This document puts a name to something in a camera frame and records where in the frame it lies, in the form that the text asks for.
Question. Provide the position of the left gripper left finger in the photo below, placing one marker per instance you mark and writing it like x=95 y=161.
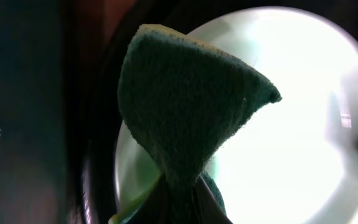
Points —
x=156 y=208

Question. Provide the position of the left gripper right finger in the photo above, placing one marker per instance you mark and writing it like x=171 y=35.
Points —
x=207 y=208

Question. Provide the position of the mint green plate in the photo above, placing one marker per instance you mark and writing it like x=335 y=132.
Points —
x=313 y=105

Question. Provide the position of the green sponge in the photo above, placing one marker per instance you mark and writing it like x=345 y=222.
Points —
x=181 y=99

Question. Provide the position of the black rectangular tray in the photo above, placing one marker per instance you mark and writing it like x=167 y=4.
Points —
x=32 y=136

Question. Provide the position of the black round tray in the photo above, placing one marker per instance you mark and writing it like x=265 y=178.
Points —
x=266 y=183

